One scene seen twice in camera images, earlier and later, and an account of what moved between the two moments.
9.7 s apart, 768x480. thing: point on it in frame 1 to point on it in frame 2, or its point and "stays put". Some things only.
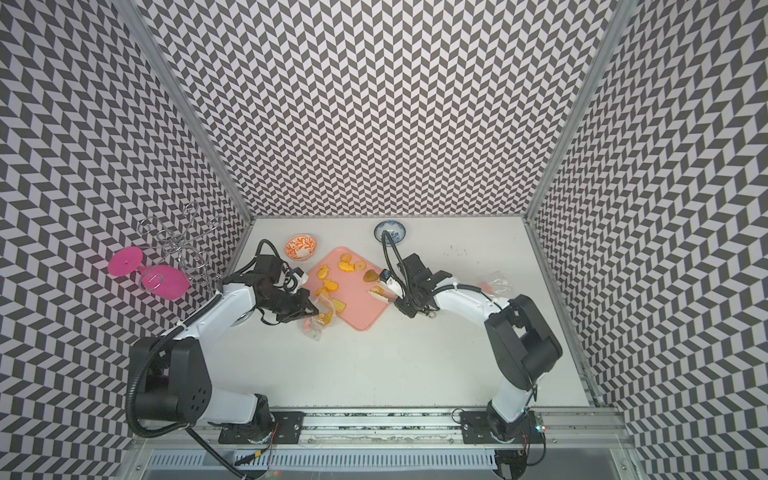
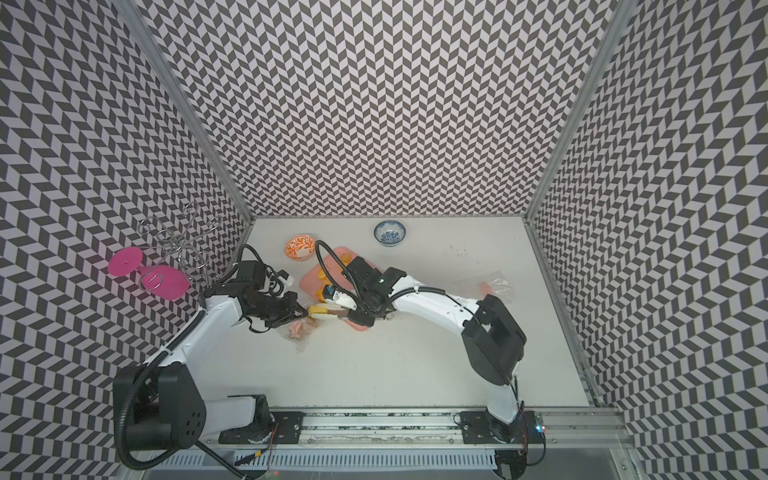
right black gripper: (402, 305) to (358, 316)
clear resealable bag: (315, 325) to (298, 331)
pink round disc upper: (125, 261) stays put
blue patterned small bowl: (395, 229) stays put
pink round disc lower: (165, 282) stays put
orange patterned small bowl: (300, 247) stays put
